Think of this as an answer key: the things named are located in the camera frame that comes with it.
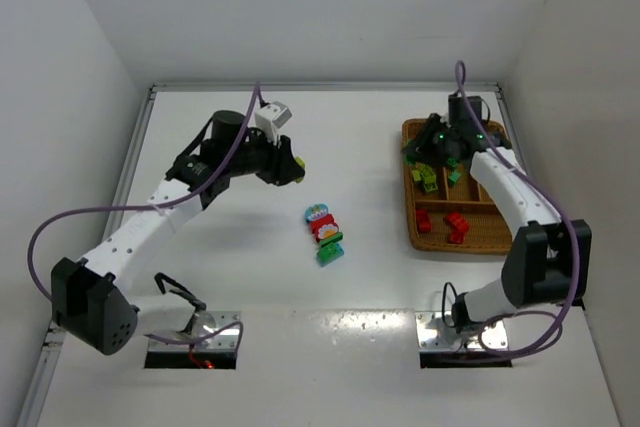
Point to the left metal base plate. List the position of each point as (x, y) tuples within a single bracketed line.
[(213, 332)]

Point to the green and blue lego stack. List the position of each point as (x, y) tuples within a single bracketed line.
[(329, 254)]

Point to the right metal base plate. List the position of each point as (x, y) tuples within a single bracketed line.
[(434, 336)]

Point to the lime curved lego piece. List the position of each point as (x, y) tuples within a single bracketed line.
[(299, 163)]

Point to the green square lego brick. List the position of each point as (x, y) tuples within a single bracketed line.
[(453, 178)]

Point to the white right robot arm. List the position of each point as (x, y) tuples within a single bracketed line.
[(549, 256)]

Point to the wicker divided basket tray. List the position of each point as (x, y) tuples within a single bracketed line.
[(488, 233)]

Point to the red flower picture lego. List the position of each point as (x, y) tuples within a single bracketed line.
[(324, 227)]

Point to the small red lego brick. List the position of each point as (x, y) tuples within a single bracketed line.
[(457, 222)]

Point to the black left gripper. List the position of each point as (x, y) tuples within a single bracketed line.
[(279, 163)]

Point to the lime square lego brick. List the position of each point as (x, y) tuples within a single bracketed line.
[(429, 187)]

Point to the green flat lego base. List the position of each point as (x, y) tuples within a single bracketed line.
[(337, 237)]

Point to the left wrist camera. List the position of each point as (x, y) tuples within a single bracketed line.
[(270, 118)]

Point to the metal base plate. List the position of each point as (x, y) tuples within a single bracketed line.
[(434, 336), (213, 332)]

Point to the red long lego brick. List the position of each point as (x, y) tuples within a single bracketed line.
[(423, 221)]

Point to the lime hollow lego brick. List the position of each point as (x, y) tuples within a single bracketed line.
[(426, 172)]

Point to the red curved lego brick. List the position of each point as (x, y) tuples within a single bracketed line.
[(456, 237)]

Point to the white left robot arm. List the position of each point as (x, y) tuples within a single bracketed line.
[(91, 296)]

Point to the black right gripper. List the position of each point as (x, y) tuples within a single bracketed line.
[(430, 136)]

